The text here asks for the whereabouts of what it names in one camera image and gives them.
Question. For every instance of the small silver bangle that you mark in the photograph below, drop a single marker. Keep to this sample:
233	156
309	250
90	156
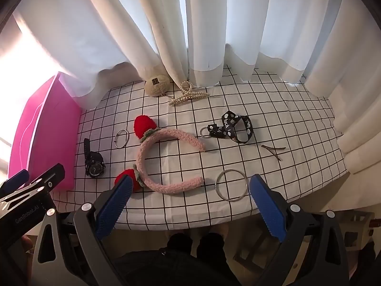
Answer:
128	138

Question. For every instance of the white curtain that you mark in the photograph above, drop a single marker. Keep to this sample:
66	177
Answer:
238	20

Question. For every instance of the large silver bangle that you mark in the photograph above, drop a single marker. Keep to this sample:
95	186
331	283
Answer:
216	184

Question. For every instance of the pink knitted strawberry headband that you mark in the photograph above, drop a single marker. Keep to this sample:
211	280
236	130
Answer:
143	155

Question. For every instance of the person's legs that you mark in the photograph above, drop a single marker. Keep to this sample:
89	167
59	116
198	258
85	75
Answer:
178	268

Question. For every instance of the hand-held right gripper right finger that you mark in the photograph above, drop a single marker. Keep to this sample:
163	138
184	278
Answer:
268	208

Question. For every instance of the beige plastic crate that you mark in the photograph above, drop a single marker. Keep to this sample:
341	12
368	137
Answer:
357	228

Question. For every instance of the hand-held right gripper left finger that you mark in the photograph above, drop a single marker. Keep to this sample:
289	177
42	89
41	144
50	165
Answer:
114	205

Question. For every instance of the pearl hair claw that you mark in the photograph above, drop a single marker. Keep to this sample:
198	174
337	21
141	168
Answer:
190	96

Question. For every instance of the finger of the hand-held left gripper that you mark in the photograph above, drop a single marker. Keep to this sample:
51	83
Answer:
16	179
52	174

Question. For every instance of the black checked white tablecloth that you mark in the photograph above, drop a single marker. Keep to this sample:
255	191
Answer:
184	202

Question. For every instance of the pink plastic basin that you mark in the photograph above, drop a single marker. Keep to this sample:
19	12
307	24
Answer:
44	131

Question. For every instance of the black wrist watch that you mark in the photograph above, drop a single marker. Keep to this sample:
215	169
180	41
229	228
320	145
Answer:
94	166

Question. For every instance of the person's left hand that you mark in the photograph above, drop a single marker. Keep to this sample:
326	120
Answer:
26	242

